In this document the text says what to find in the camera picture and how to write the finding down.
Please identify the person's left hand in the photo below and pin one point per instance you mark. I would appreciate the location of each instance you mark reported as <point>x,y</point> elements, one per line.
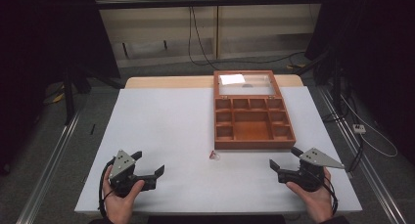
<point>118,206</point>

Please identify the wooden table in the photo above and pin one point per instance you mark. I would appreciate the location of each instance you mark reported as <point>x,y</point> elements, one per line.
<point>163,82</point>

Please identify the metal floor rail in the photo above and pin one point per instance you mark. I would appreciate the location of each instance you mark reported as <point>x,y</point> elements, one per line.
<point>368,171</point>
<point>49,171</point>

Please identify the white power strip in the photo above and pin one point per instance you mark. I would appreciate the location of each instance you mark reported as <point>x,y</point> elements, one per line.
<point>359,128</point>

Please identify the wooden compartment box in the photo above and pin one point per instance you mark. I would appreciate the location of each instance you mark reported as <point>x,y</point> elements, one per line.
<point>253,131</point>

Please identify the person's dark clothing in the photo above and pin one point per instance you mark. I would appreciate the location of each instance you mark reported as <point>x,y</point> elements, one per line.
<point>215,220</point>

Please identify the person's right hand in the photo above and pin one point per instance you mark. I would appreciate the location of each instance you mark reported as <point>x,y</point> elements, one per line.
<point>317,202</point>

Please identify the black curtain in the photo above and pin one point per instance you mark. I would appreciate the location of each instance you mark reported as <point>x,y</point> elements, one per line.
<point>39,54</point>
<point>378,48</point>

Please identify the yellow floor tape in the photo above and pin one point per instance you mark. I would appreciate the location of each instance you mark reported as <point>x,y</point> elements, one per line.
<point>58,98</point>

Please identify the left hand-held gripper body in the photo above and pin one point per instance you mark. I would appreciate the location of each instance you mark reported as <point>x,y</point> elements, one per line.
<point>121,167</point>

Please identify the white paper slip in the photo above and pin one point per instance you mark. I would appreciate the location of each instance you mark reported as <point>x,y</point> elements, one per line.
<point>232,79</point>

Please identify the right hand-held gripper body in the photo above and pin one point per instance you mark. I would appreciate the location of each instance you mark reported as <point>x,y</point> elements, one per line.
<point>308,178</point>

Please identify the black metal crossbar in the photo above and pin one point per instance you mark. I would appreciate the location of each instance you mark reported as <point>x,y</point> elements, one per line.
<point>208,2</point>

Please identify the black metal stand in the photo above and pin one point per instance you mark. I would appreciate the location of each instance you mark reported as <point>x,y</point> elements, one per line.
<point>69,100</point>

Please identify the small red clear jewelry piece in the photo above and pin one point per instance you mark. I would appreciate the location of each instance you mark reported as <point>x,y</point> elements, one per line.
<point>214,156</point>

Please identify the white table cover sheet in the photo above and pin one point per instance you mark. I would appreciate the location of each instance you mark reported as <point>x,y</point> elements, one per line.
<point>169,129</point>

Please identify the beige cabinet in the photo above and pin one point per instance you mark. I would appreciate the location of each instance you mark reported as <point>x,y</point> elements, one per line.
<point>254,28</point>

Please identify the small black floor strip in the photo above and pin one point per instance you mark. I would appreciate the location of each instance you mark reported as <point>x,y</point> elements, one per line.
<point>93,129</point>

